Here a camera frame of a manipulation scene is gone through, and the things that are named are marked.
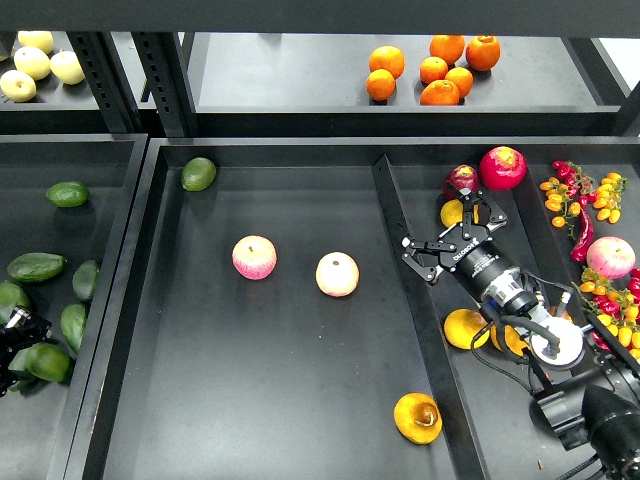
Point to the red chili pepper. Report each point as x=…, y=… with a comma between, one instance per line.
x=584, y=239

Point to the black centre tray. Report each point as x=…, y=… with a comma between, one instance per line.
x=201, y=373

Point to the pink apple right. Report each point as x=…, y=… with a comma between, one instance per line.
x=611, y=257

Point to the black tray divider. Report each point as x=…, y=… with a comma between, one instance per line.
x=462, y=441

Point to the pale pink apple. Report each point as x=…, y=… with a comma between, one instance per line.
x=337, y=274

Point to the bright red apple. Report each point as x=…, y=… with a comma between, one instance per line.
x=502, y=168

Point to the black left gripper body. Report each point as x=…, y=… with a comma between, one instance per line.
x=5, y=360

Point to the black left tray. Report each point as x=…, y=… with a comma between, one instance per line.
x=38, y=426

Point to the cherry tomato cluster lower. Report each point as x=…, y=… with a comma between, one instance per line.
x=617, y=308

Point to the dark green avocado small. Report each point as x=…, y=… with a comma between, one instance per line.
x=84, y=280

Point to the cherry tomato cluster upper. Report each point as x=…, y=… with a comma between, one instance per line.
x=571, y=191

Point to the orange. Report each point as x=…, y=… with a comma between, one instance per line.
x=447, y=47
x=380, y=85
x=389, y=58
x=440, y=93
x=433, y=68
x=462, y=78
x=483, y=53

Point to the dark avocado at edge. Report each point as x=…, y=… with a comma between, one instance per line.
x=11, y=296

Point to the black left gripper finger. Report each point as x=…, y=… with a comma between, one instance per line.
x=24, y=329

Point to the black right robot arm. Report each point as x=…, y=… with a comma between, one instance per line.
x=586, y=387

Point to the cherry tomato cluster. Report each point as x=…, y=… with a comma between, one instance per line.
x=617, y=308
x=571, y=191

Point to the dark red apple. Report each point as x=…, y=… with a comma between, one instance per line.
x=462, y=176

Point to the black tray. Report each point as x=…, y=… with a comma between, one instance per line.
x=38, y=426
x=201, y=373

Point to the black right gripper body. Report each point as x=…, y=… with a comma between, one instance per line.
x=478, y=264

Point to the pink red apple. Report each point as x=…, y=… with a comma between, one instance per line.
x=254, y=257

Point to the green avocado at tray corner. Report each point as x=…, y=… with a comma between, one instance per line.
x=198, y=174

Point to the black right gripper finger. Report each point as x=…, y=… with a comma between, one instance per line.
x=478, y=210
x=429, y=259

